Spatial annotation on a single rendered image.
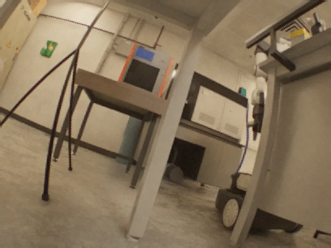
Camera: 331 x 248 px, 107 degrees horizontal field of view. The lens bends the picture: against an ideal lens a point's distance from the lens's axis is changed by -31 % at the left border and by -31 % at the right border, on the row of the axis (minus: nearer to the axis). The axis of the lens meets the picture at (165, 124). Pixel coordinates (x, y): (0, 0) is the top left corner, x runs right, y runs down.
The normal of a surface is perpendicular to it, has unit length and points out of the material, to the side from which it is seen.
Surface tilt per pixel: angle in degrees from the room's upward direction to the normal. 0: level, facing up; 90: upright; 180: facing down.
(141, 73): 90
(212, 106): 90
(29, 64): 90
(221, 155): 90
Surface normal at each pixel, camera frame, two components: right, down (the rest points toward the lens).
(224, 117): 0.28, -0.09
